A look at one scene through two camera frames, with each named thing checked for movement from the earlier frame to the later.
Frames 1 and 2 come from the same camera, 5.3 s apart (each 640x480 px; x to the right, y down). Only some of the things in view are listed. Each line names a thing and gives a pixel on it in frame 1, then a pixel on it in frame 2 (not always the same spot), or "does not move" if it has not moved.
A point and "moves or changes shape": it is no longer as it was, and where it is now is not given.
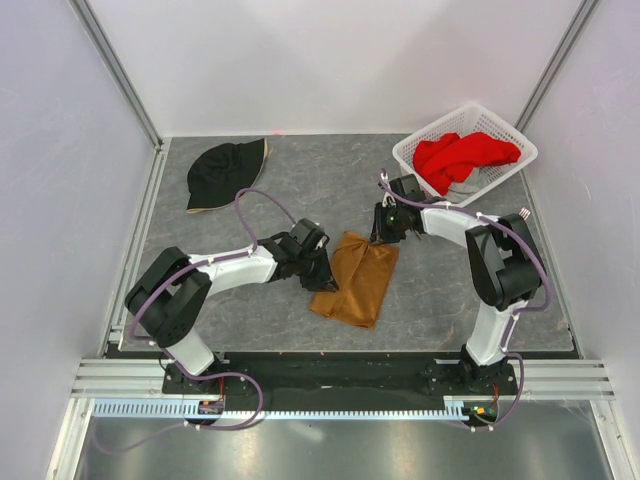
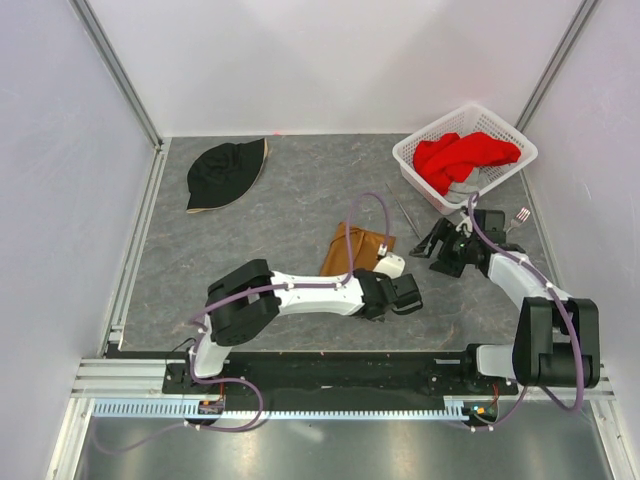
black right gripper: (379, 233) -> (443, 231)
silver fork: (524, 213) does not move
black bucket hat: (218, 172) does not move
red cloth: (445, 161) does not move
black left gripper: (323, 281) -> (379, 278)
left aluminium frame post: (90, 24) does not move
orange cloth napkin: (361, 271) moves or changes shape
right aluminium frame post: (575, 27) does not move
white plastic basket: (465, 121) does not move
